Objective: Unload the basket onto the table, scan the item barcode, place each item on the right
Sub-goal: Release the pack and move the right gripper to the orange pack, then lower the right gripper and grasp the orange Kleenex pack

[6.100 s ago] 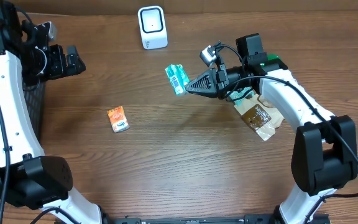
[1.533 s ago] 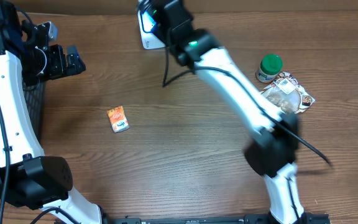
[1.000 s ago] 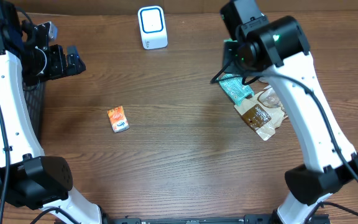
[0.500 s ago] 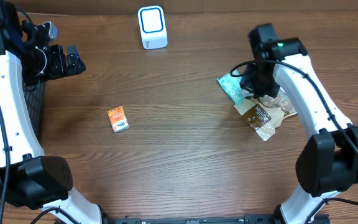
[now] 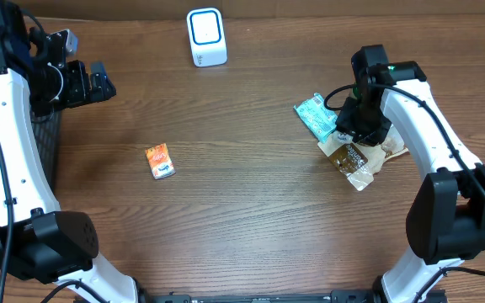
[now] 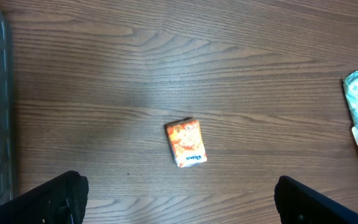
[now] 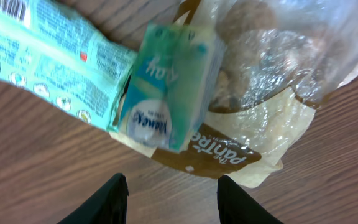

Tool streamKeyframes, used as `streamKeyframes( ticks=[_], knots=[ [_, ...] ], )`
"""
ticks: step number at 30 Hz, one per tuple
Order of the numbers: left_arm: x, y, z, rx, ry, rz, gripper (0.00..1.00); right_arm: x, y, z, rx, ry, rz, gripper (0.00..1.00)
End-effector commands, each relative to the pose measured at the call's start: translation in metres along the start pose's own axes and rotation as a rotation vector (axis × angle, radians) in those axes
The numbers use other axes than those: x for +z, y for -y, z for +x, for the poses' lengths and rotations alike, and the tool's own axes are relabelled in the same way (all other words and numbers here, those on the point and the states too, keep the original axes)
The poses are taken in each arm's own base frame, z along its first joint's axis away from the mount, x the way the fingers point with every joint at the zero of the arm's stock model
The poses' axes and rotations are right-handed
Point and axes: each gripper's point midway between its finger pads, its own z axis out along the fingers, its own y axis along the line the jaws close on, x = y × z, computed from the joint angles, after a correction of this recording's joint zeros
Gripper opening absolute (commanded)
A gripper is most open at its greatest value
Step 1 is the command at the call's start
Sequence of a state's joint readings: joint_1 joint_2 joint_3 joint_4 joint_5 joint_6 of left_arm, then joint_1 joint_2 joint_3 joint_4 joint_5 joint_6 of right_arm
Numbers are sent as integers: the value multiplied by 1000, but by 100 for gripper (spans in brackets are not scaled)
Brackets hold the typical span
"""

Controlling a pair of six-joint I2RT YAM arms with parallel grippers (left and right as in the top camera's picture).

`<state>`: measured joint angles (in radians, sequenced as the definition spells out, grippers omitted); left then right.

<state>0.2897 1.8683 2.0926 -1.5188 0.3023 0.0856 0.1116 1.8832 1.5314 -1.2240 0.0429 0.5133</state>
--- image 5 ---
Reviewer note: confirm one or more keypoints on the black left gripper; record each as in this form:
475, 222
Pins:
89, 84

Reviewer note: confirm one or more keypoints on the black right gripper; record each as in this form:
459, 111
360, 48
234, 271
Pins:
346, 125

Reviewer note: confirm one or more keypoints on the teal Kleenex tissue pack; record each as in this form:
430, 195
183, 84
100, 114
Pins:
343, 137

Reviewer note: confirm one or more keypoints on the beige clear plastic pouch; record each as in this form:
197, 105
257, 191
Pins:
359, 163

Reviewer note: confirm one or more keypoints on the green toilet tissue wipes pack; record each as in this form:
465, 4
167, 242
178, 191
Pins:
319, 120

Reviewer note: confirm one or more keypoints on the orange red tissue pack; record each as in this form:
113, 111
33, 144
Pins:
160, 162

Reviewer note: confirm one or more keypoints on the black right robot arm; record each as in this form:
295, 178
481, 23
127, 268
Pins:
445, 225

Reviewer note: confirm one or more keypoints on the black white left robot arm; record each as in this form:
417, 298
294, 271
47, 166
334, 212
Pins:
39, 77

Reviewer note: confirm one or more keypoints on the white barcode scanner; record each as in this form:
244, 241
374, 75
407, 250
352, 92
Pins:
206, 37

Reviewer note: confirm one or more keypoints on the grey plastic shopping basket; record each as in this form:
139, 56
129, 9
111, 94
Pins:
47, 141

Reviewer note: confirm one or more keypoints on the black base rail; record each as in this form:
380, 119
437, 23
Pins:
268, 298

